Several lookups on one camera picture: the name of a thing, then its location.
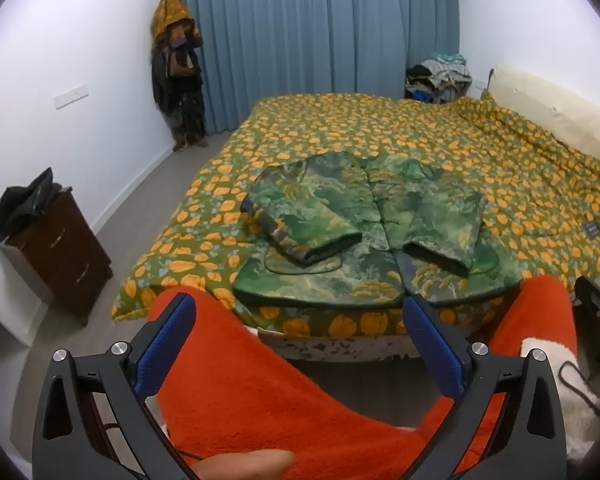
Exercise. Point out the dark wooden nightstand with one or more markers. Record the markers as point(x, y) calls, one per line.
point(65, 255)

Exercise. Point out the patterned bed base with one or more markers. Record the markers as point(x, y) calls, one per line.
point(340, 347)

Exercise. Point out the person's left hand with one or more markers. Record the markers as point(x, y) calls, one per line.
point(245, 465)

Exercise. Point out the orange fleece clothing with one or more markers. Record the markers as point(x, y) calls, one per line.
point(280, 400)

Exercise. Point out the green orange floral quilt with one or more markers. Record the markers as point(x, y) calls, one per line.
point(480, 150)

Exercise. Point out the dark cloth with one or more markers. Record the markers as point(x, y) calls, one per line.
point(22, 200)

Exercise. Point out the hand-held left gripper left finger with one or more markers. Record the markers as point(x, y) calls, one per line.
point(165, 345)

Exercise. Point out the cream padded headboard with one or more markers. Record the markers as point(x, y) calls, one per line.
point(555, 105)

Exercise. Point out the pile of clothes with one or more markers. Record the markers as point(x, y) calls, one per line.
point(440, 77)

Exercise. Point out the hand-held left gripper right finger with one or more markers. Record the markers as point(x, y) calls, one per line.
point(435, 347)

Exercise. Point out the green landscape print jacket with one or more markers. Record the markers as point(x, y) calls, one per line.
point(360, 260)

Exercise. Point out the blue curtain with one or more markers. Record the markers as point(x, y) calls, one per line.
point(310, 40)

